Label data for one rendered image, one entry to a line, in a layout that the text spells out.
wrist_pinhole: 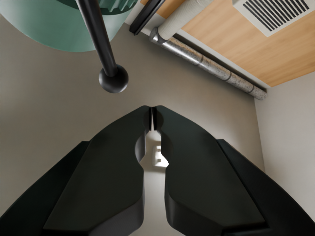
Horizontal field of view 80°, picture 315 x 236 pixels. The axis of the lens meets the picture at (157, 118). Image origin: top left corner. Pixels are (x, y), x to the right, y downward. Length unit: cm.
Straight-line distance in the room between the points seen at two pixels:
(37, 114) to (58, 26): 128
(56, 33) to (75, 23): 3
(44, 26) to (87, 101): 136
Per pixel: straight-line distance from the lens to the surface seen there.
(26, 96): 155
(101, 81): 23
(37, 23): 27
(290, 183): 317
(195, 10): 186
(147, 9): 198
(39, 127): 150
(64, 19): 25
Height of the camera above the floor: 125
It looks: 51 degrees up
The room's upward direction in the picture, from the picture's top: 115 degrees counter-clockwise
